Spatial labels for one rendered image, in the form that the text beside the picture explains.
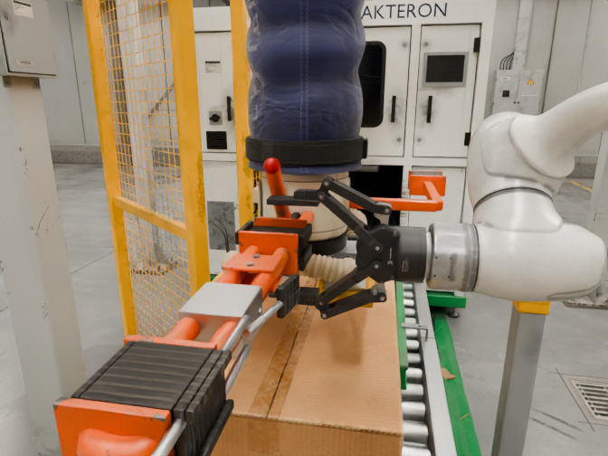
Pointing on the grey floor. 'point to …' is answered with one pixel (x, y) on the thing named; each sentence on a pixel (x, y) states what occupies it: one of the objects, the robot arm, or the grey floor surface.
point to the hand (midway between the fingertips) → (277, 247)
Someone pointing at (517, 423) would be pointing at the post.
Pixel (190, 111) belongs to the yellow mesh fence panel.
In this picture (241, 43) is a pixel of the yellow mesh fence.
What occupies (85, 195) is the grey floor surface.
